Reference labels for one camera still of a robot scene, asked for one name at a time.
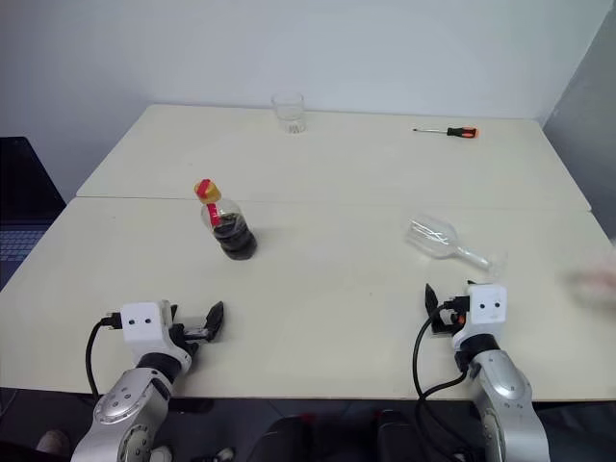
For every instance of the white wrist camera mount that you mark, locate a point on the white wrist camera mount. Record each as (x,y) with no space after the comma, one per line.
(142,322)
(486,313)

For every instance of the soy sauce bottle red cap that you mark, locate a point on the soy sauce bottle red cap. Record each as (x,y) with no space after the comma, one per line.
(236,240)

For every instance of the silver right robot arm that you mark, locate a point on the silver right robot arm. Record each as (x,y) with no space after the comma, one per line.
(510,399)

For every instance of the pale shoe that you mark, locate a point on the pale shoe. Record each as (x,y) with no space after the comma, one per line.
(53,440)

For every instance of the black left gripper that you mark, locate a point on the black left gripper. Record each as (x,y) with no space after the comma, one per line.
(195,337)

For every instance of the black laptop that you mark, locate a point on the black laptop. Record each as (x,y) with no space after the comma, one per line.
(24,192)

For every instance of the yellow and red bottle cap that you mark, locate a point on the yellow and red bottle cap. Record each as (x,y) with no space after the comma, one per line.
(208,189)

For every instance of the small white object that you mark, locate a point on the small white object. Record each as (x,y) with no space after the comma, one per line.
(224,453)
(161,454)

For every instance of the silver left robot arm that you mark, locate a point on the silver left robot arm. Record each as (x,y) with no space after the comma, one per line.
(125,399)

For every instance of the grey partition panel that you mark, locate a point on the grey partition panel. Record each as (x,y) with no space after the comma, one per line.
(587,120)

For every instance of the clear plastic wine glass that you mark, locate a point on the clear plastic wine glass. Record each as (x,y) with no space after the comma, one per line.
(430,236)

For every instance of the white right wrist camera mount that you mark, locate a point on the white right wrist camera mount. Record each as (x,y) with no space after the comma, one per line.
(486,313)

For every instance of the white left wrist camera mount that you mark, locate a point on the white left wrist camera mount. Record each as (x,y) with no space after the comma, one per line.
(142,322)

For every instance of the person's bare hand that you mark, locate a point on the person's bare hand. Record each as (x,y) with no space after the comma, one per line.
(599,286)

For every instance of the orange and black screwdriver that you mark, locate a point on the orange and black screwdriver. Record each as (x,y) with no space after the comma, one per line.
(462,132)

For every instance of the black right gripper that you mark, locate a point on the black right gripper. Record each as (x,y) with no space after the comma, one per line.
(447,325)

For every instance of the clear glass tumbler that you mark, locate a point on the clear glass tumbler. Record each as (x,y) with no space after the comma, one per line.
(289,115)

